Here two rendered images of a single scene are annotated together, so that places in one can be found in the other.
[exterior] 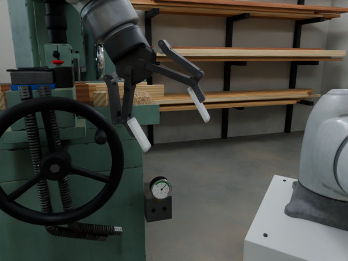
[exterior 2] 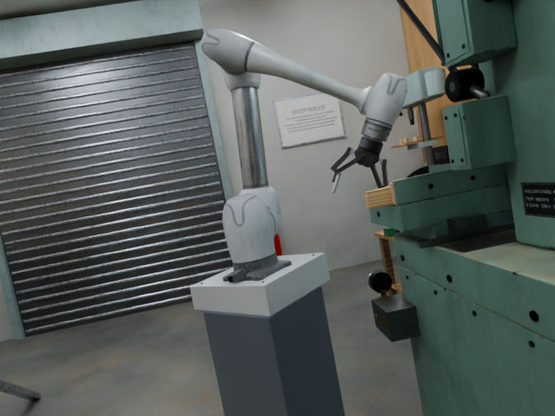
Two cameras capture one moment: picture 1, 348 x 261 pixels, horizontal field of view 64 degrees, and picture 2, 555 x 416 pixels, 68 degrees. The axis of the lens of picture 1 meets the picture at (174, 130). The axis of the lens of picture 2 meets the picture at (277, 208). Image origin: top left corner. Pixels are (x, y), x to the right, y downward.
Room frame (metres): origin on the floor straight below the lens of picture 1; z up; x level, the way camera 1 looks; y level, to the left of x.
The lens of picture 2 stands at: (1.94, 0.02, 1.02)
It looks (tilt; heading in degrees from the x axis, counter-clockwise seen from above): 5 degrees down; 191
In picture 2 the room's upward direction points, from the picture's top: 11 degrees counter-clockwise
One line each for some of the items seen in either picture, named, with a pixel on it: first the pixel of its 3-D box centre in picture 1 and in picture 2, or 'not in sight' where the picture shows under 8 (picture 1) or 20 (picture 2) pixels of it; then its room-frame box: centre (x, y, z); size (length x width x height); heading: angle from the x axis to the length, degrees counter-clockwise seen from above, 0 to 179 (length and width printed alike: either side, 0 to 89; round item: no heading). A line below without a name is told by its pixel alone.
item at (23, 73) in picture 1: (45, 75); (457, 150); (0.69, 0.32, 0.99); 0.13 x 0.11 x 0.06; 107
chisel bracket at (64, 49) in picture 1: (61, 59); not in sight; (0.91, 0.35, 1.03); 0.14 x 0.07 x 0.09; 17
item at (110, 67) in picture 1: (107, 60); (476, 134); (1.11, 0.25, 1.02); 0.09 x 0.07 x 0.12; 107
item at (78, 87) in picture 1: (61, 93); not in sight; (0.83, 0.34, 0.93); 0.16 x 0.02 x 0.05; 107
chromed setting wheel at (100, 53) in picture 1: (100, 60); not in sight; (1.05, 0.27, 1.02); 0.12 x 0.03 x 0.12; 17
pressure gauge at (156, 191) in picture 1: (160, 189); (381, 285); (0.76, 0.04, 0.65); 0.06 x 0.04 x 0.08; 107
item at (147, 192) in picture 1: (155, 200); (393, 316); (0.83, 0.06, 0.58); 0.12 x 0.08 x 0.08; 17
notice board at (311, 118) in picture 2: not in sight; (310, 119); (-2.05, -0.31, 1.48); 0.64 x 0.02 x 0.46; 107
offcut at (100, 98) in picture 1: (100, 98); not in sight; (0.79, 0.21, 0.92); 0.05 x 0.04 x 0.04; 10
